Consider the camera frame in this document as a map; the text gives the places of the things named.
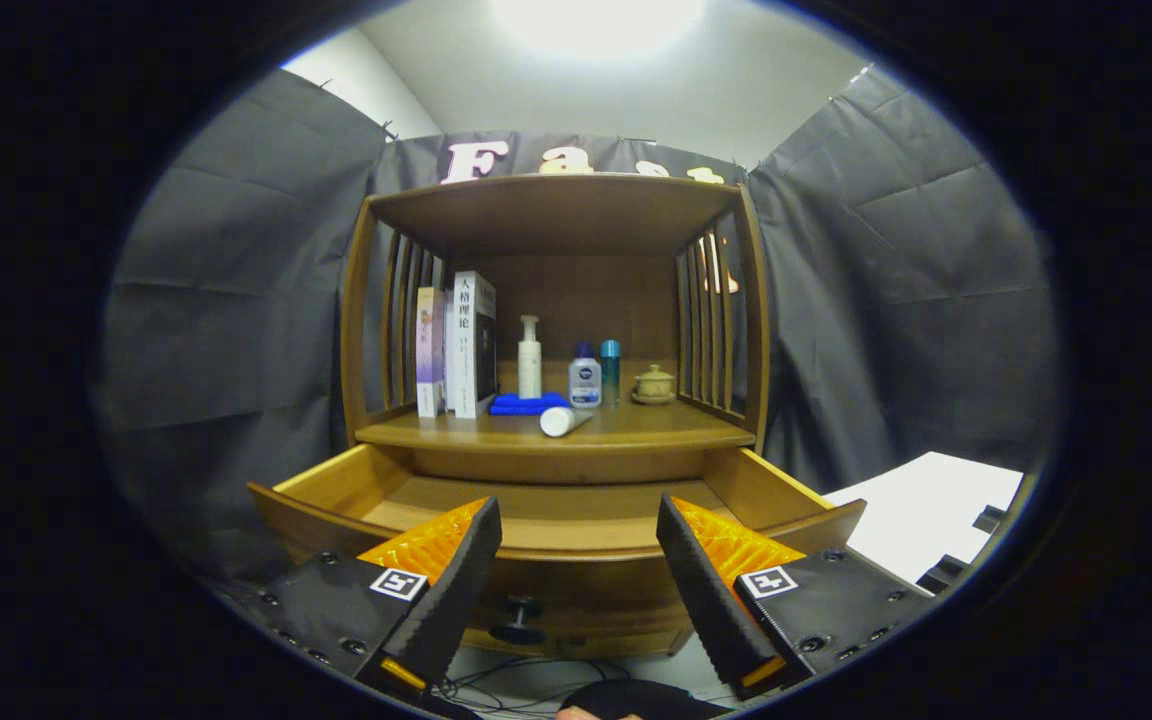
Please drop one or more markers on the teal bottle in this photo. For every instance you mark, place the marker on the teal bottle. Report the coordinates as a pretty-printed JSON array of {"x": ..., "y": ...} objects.
[{"x": 611, "y": 375}]

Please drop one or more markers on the black backdrop cloth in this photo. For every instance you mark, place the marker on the black backdrop cloth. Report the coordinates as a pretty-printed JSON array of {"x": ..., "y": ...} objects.
[{"x": 236, "y": 320}]

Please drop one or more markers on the purple book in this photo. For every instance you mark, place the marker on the purple book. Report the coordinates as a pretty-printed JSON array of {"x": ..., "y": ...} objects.
[{"x": 430, "y": 350}]

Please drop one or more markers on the white board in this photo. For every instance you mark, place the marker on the white board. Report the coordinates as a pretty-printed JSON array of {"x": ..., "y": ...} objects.
[{"x": 926, "y": 500}]

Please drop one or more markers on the wooden cabinet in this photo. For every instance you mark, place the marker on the wooden cabinet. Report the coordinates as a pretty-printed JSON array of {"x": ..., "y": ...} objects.
[{"x": 556, "y": 215}]

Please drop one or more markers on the person's dark clothing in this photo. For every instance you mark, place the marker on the person's dark clothing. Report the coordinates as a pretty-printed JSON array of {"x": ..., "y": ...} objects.
[{"x": 646, "y": 700}]

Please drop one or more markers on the white green cleanser tube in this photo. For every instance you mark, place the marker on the white green cleanser tube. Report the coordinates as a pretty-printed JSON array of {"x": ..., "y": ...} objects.
[{"x": 558, "y": 421}]

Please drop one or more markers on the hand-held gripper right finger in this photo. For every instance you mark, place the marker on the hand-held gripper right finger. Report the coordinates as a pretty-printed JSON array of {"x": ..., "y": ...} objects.
[{"x": 706, "y": 600}]

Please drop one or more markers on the blue folded cloth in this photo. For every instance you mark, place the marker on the blue folded cloth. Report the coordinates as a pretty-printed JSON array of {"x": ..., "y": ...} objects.
[{"x": 521, "y": 404}]

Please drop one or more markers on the white book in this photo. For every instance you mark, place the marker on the white book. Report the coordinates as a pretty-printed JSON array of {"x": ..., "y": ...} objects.
[{"x": 463, "y": 350}]

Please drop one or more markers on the wooden drawer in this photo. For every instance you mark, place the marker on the wooden drawer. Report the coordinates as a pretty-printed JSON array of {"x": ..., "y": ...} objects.
[{"x": 576, "y": 590}]

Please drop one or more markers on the white bottle blue cap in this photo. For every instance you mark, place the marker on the white bottle blue cap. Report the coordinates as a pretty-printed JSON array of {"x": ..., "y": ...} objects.
[{"x": 585, "y": 385}]

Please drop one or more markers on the ceramic lidded tea cup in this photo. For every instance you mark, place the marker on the ceramic lidded tea cup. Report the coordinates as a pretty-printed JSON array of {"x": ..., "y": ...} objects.
[{"x": 655, "y": 385}]

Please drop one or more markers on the wooden countertop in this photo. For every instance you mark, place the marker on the wooden countertop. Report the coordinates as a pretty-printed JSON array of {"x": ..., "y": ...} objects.
[{"x": 656, "y": 428}]

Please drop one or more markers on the white pump bottle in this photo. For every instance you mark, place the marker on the white pump bottle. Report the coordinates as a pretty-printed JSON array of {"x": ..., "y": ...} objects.
[{"x": 530, "y": 370}]

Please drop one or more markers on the large ceiling light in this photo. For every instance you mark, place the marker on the large ceiling light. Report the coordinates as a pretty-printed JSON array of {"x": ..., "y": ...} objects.
[{"x": 596, "y": 20}]

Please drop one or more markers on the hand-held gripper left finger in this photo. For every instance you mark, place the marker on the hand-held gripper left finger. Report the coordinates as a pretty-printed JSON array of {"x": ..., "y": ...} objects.
[{"x": 456, "y": 590}]

